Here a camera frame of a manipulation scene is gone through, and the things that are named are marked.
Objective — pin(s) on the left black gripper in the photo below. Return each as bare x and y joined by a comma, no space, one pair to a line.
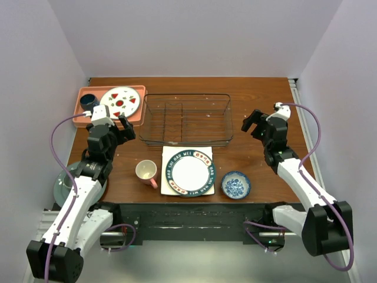
124,135

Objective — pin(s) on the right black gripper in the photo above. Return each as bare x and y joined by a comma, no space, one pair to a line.
256,117

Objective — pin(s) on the pink mug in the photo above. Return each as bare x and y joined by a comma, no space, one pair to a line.
146,171

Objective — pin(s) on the blue floral small bowl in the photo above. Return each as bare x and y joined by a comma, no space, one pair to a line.
235,185

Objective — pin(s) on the green rim white plate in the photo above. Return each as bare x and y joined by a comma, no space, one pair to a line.
191,173

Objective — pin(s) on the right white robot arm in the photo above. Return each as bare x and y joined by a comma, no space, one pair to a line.
325,225

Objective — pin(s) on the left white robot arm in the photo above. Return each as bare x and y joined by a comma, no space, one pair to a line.
59,255

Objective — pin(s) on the white watermelon pattern plate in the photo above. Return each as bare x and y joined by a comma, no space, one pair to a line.
121,101

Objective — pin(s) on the dark blue mug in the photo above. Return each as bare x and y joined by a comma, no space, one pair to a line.
88,102

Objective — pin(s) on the white square plate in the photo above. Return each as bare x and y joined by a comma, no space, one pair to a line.
168,188

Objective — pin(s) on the grey green cup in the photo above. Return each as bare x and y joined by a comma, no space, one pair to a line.
67,182

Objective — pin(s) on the grey green plate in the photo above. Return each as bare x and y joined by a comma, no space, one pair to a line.
61,193

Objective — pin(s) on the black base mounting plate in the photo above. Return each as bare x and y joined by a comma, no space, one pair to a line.
203,222

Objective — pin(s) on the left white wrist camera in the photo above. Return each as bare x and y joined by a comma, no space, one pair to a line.
100,115

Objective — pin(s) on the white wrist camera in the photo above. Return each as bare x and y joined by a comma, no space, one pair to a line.
282,111
100,115

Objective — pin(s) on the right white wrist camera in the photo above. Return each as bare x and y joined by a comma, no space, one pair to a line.
282,111

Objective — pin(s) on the black wire dish rack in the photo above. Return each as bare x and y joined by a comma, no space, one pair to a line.
203,119

